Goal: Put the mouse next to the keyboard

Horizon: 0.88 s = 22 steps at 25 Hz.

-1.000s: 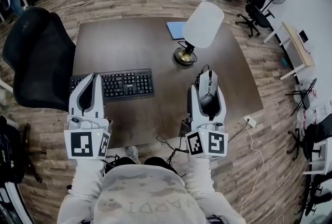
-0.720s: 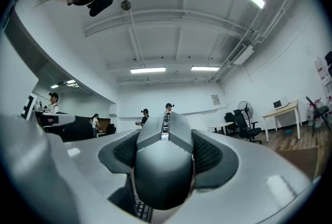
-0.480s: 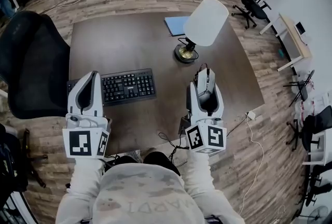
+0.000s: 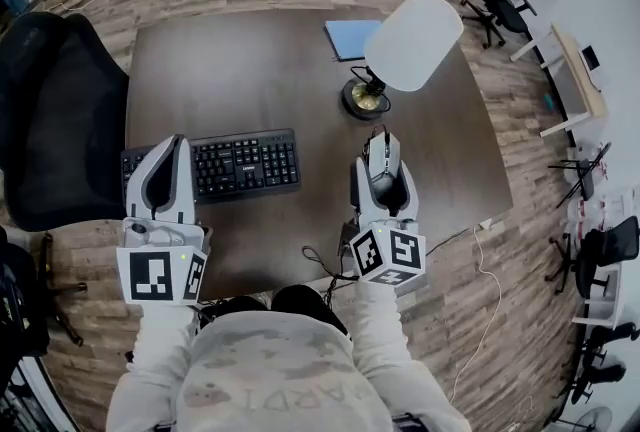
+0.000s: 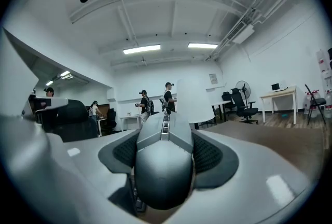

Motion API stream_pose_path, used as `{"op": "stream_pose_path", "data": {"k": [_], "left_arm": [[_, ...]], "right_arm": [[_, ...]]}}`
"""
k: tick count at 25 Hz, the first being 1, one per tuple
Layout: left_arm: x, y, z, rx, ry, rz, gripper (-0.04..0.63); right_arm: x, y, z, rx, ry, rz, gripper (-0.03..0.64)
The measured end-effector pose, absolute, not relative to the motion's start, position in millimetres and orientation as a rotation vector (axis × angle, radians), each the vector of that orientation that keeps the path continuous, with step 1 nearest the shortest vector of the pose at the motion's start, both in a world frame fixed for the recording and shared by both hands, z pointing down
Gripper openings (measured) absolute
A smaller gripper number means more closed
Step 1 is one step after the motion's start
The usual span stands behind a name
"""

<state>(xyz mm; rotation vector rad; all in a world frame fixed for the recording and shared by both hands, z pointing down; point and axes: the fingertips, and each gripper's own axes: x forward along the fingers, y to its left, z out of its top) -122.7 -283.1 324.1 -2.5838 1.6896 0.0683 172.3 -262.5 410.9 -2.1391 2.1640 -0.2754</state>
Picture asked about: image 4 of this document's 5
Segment person's left leg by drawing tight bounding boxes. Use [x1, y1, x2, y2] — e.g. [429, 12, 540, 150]
[198, 294, 272, 322]

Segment person's left forearm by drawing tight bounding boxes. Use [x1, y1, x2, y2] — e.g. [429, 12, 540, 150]
[104, 302, 200, 432]

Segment table lamp with white shade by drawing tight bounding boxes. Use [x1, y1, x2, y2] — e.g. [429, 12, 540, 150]
[340, 0, 465, 123]

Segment black keyboard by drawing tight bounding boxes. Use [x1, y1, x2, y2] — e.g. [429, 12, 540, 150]
[120, 127, 303, 207]

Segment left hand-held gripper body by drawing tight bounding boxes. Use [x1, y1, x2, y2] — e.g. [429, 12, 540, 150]
[115, 217, 215, 307]

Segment white device with dark screen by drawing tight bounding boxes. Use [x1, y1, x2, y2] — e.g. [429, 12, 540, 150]
[580, 45, 602, 72]

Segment black mesh office chair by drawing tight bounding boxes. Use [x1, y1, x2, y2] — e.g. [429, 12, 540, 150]
[0, 10, 131, 347]

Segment white red plastic bags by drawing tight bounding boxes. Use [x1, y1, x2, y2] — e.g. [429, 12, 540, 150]
[566, 188, 637, 232]

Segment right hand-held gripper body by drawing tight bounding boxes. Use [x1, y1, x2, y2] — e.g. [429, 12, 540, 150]
[341, 217, 428, 290]

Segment grey mouse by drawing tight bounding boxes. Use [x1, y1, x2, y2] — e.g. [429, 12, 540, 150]
[366, 123, 403, 195]

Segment person's right leg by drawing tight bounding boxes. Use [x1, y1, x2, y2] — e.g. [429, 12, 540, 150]
[271, 284, 347, 337]

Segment black folding chair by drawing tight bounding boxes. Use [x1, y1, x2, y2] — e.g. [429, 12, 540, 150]
[547, 141, 613, 210]

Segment person's torso in beige sweatshirt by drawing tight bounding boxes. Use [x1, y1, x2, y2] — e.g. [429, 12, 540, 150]
[174, 309, 397, 432]

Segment light wooden desk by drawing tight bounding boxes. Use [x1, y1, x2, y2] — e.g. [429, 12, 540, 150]
[509, 21, 610, 139]

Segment black bag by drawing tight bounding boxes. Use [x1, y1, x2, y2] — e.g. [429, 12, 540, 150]
[0, 224, 52, 362]

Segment person's leg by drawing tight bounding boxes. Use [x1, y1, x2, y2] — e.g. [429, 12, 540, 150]
[198, 294, 272, 322]
[271, 284, 347, 337]

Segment white floor cable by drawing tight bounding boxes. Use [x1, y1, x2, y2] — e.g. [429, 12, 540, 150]
[446, 223, 503, 404]

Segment thin black cable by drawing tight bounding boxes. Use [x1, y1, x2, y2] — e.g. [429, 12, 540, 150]
[301, 244, 361, 311]

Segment white shelf unit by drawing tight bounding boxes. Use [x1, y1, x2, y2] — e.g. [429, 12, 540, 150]
[571, 263, 627, 332]

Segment blue notebook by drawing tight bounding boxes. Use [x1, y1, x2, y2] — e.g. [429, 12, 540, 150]
[324, 19, 384, 64]

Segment person's right forearm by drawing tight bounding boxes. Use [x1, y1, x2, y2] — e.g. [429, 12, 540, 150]
[349, 278, 475, 432]

